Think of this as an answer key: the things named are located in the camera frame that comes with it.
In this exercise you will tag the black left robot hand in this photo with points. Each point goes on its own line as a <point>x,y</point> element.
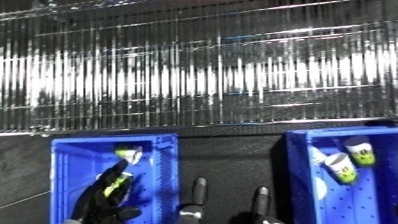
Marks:
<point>98,200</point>

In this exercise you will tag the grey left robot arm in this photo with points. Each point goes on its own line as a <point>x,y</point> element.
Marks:
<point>72,221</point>

